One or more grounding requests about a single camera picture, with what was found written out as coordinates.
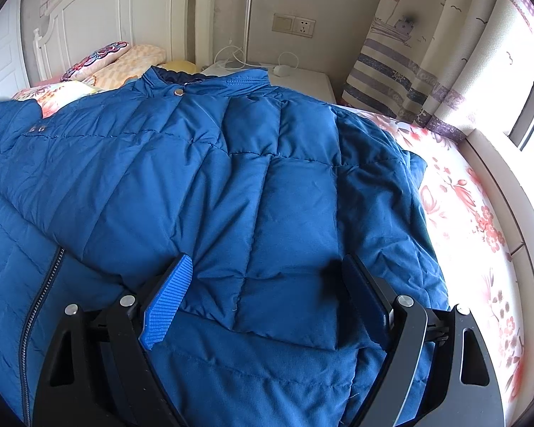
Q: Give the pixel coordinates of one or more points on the peach patterned pillow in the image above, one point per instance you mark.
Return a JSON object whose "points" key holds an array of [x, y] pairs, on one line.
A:
{"points": [[138, 55]]}

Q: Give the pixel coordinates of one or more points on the beige window ledge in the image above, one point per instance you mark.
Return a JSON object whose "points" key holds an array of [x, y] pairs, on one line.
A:
{"points": [[516, 213]]}

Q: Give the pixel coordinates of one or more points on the white nightstand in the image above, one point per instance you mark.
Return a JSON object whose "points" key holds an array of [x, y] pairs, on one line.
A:
{"points": [[302, 82]]}

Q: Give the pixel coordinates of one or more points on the silver lamp pole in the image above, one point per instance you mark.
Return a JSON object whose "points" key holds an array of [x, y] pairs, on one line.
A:
{"points": [[249, 9]]}

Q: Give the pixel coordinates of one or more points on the printed striped curtain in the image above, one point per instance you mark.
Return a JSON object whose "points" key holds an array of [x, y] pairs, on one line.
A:
{"points": [[405, 53]]}

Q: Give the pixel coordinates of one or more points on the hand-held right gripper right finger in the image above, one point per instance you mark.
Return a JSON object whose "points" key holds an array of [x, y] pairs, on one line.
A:
{"points": [[368, 302]]}

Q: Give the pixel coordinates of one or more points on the floral bedsheet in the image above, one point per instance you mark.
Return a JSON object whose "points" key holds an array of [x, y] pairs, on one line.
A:
{"points": [[463, 213]]}

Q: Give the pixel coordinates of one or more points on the embroidered floral pillow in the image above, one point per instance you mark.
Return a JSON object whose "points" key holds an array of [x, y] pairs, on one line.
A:
{"points": [[98, 58]]}

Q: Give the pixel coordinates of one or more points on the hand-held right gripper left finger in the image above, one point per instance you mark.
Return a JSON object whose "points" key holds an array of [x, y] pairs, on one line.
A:
{"points": [[169, 302]]}

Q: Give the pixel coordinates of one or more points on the white wooden headboard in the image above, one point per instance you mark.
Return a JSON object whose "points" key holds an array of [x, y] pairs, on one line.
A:
{"points": [[115, 13]]}

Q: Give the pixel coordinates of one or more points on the blue down jacket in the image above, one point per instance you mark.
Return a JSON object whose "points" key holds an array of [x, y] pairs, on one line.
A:
{"points": [[249, 187]]}

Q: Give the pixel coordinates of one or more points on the yellow pillow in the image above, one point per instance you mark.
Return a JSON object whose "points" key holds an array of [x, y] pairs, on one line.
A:
{"points": [[180, 66]]}

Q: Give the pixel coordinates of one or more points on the white wardrobe door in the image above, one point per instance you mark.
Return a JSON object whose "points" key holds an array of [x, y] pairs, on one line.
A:
{"points": [[4, 53]]}

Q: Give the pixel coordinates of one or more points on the beige wall socket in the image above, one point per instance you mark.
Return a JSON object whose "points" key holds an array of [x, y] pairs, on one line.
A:
{"points": [[304, 26]]}

